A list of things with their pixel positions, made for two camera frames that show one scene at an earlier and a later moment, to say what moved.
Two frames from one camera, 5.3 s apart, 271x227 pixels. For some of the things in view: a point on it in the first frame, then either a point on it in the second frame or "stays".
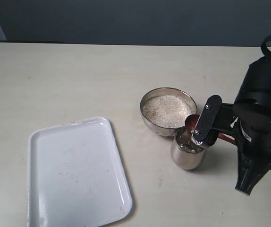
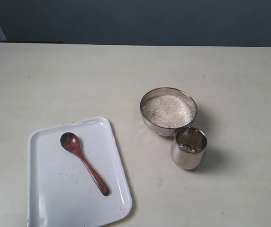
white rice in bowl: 166,110 stays
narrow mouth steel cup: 186,153 stays
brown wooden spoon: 191,121 to 71,142
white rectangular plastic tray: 76,176 stays
